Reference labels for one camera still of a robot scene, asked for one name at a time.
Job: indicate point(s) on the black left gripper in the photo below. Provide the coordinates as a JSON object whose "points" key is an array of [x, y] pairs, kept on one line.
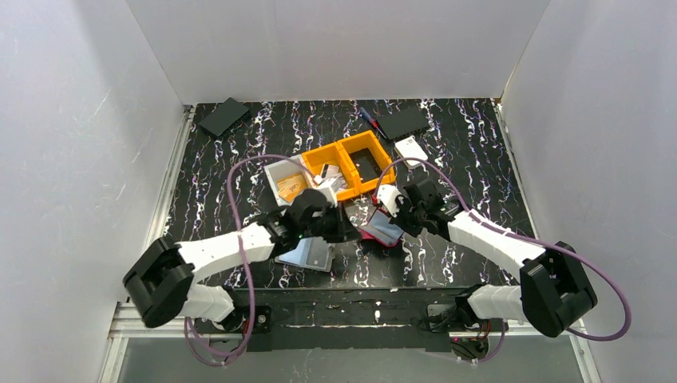
{"points": [[338, 226]]}

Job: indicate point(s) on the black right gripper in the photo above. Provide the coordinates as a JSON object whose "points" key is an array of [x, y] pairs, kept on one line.
{"points": [[404, 212]]}

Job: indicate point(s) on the grey card holder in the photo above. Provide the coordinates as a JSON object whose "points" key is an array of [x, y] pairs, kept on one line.
{"points": [[311, 253]]}

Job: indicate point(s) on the red card holder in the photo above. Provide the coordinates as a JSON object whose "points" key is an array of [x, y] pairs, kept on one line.
{"points": [[379, 228]]}

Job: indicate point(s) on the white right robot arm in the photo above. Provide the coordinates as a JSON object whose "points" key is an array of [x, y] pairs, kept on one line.
{"points": [[553, 290]]}

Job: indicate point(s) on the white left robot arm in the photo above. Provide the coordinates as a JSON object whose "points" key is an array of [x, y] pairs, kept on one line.
{"points": [[166, 281]]}

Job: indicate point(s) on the white VIP card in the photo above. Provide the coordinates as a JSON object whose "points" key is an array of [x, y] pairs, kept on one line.
{"points": [[334, 175]]}

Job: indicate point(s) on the gold VIP card top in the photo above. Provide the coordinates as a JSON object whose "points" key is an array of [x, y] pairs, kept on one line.
{"points": [[289, 187]]}

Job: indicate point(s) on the yellow bin with white cards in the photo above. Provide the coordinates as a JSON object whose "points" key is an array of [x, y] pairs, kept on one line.
{"points": [[332, 161]]}

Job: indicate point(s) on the black card in bin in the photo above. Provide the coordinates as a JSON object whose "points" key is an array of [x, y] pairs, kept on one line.
{"points": [[366, 165]]}

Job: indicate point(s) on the yellow bin with black card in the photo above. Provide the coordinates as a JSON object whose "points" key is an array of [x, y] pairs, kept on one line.
{"points": [[370, 141]]}

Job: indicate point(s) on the white small box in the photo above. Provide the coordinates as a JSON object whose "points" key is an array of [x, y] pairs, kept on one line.
{"points": [[410, 149]]}

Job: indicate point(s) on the white plastic bin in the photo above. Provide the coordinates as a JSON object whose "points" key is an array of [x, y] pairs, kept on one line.
{"points": [[285, 168]]}

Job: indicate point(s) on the black flat box right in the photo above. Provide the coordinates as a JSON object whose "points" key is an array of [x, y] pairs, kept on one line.
{"points": [[401, 124]]}

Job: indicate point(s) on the black flat box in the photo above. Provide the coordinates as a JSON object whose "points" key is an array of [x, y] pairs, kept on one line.
{"points": [[401, 124], [224, 118]]}

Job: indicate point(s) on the blue red pen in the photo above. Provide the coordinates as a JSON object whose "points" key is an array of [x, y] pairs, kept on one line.
{"points": [[368, 118]]}

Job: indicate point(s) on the black flat box left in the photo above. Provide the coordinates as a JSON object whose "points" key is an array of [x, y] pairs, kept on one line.
{"points": [[224, 118]]}

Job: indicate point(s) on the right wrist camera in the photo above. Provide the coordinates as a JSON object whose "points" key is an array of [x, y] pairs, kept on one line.
{"points": [[386, 199]]}

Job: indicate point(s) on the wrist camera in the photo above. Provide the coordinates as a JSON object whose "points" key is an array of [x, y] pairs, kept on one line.
{"points": [[327, 190], [386, 199]]}

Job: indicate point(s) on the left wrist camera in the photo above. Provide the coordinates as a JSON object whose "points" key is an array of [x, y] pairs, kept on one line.
{"points": [[327, 190]]}

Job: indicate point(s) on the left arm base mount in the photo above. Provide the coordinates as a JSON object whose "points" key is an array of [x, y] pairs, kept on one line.
{"points": [[235, 323]]}

